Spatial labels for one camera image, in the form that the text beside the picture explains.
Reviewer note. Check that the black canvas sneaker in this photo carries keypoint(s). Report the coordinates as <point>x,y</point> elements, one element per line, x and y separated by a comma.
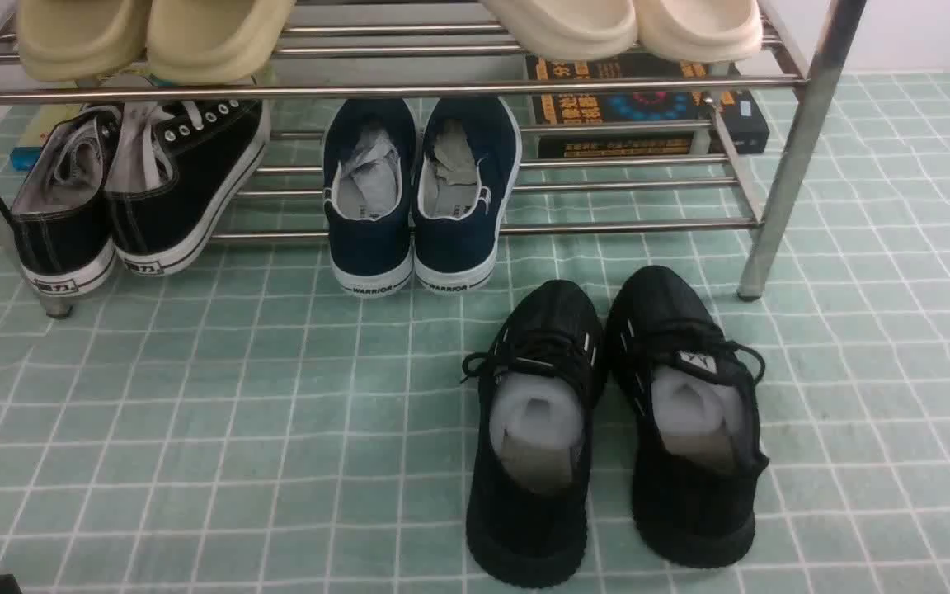
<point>58,219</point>
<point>160,228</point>

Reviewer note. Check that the navy slip-on shoe right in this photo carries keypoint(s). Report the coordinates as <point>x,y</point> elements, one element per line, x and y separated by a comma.
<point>470,156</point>

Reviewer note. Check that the navy slip-on shoe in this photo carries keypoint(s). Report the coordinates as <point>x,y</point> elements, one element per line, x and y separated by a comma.
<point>368,153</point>
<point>470,156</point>

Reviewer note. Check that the navy slip-on shoe left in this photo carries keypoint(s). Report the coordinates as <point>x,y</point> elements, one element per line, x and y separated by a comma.
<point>368,153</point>

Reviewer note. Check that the silver metal shoe rack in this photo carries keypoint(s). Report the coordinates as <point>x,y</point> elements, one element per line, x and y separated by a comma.
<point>431,43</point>

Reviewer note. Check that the black knit sneaker left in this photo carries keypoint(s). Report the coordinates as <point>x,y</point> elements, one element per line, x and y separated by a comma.
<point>538,385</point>

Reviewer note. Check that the black knit sneaker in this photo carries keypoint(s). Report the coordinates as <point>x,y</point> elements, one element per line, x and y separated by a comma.
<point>538,385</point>
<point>692,393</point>

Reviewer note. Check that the black knit sneaker right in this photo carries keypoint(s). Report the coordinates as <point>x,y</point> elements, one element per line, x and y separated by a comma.
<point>692,393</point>

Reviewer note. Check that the green checkered floor cloth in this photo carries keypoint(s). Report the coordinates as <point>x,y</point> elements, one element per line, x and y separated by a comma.
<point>246,427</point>

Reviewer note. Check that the cream slipper left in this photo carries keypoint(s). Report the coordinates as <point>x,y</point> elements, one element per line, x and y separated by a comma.
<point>569,31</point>

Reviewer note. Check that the cream slipper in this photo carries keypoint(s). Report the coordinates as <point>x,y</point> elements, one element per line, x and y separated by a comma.
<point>569,31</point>
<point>704,32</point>

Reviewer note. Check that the black box with orange print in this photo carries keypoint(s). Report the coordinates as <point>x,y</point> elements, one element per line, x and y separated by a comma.
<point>635,111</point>

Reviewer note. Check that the cream slipper right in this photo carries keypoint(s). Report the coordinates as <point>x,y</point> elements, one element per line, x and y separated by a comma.
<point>704,32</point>

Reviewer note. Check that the yellow slipper right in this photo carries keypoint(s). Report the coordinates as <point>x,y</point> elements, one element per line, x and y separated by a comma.
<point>213,42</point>

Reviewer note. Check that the yellow slipper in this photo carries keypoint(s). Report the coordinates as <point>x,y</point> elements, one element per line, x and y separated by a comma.
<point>69,40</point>
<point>213,42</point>

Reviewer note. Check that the yellow slipper left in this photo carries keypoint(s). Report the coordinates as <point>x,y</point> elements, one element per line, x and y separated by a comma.
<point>69,40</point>

